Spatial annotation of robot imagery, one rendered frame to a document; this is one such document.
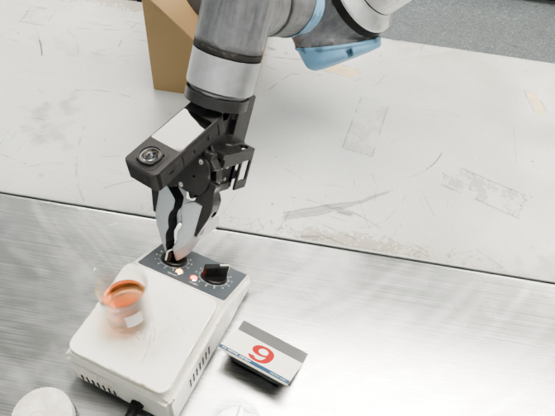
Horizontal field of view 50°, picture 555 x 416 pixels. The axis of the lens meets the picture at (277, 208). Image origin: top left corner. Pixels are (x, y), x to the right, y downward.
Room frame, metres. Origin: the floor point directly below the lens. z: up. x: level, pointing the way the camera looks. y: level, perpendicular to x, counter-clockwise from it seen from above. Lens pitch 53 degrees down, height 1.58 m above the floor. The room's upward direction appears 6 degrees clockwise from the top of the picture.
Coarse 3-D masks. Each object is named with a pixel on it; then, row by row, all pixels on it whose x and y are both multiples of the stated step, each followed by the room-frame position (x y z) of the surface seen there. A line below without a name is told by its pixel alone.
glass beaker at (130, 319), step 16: (96, 272) 0.29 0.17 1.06; (112, 272) 0.30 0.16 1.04; (128, 272) 0.30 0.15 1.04; (144, 272) 0.30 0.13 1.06; (96, 288) 0.28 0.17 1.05; (112, 304) 0.26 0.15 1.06; (128, 304) 0.26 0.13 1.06; (144, 304) 0.27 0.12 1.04; (112, 320) 0.26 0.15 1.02; (128, 320) 0.26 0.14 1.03; (144, 320) 0.27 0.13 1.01; (128, 336) 0.26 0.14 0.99
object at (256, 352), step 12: (240, 336) 0.31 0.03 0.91; (240, 348) 0.28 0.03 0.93; (252, 348) 0.29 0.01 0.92; (264, 348) 0.29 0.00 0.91; (252, 360) 0.27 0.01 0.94; (264, 360) 0.27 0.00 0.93; (276, 360) 0.28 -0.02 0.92; (288, 360) 0.28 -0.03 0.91; (276, 372) 0.26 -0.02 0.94; (288, 372) 0.26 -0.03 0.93
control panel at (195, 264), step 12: (156, 252) 0.39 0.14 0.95; (192, 252) 0.41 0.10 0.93; (144, 264) 0.36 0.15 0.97; (156, 264) 0.36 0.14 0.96; (192, 264) 0.38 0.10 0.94; (204, 264) 0.38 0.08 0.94; (168, 276) 0.35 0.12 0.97; (180, 276) 0.35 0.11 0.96; (228, 276) 0.37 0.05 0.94; (240, 276) 0.38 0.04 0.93; (204, 288) 0.34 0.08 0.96; (216, 288) 0.34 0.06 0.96; (228, 288) 0.35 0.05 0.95
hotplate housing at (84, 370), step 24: (192, 288) 0.33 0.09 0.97; (240, 288) 0.35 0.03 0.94; (216, 312) 0.30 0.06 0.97; (216, 336) 0.29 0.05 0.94; (72, 360) 0.23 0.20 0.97; (192, 360) 0.25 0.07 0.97; (96, 384) 0.23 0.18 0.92; (120, 384) 0.21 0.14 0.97; (192, 384) 0.24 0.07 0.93; (144, 408) 0.21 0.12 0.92; (168, 408) 0.20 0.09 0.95
